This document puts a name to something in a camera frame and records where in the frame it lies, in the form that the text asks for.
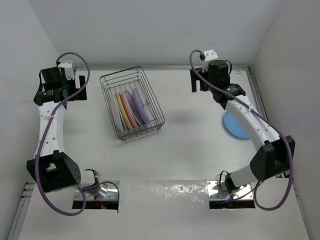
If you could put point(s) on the grey wire dish rack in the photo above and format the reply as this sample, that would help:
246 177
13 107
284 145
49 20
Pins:
127 79

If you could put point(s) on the white plate red characters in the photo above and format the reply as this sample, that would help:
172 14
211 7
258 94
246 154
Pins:
134 110

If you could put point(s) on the yellow plastic plate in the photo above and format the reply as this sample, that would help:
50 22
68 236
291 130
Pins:
123 112

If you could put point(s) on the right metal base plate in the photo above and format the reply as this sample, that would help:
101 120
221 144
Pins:
216 194

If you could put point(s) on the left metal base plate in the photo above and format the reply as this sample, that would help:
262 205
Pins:
106 192

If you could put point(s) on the white plate orange sunburst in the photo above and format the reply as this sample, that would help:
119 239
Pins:
119 121

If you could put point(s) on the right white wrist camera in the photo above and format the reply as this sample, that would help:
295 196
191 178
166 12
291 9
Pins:
209 55

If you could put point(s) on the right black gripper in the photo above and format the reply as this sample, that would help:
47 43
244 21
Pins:
194 78

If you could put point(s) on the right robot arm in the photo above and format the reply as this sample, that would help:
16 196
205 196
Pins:
273 152

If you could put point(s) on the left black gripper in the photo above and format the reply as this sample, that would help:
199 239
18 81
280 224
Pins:
80 96

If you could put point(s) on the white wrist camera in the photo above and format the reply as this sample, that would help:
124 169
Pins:
67 65
209 55

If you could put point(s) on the pink plastic plate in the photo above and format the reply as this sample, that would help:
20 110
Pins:
128 109

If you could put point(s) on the purple plastic plate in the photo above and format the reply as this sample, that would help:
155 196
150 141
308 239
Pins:
140 106

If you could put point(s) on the blue plastic plate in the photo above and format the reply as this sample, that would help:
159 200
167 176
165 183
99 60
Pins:
234 127

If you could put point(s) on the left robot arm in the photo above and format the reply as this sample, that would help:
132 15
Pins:
56 170

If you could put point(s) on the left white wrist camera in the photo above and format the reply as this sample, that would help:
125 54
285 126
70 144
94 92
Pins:
67 65

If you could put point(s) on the metal base plate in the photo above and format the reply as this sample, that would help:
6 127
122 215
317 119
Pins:
216 194
106 192

